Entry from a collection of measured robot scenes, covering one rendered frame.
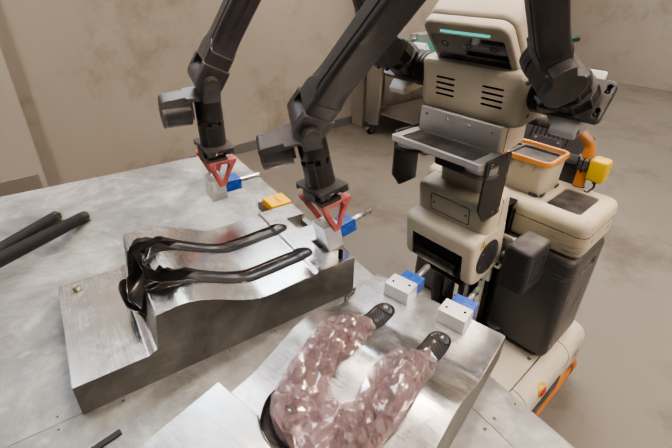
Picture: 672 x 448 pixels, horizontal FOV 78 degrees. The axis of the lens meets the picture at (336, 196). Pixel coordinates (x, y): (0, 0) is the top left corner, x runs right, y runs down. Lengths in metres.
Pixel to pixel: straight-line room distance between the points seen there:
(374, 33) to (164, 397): 0.63
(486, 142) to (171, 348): 0.75
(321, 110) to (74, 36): 2.57
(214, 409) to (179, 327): 0.18
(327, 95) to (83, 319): 0.56
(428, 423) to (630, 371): 1.62
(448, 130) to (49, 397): 0.93
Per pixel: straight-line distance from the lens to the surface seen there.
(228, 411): 0.59
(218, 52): 0.89
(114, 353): 0.77
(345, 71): 0.63
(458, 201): 1.11
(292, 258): 0.85
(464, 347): 0.75
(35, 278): 1.11
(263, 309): 0.78
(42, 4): 3.09
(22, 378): 0.89
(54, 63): 3.12
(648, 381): 2.16
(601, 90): 0.96
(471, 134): 1.02
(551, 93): 0.82
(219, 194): 1.02
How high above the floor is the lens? 1.39
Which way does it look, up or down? 28 degrees down
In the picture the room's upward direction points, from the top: 1 degrees clockwise
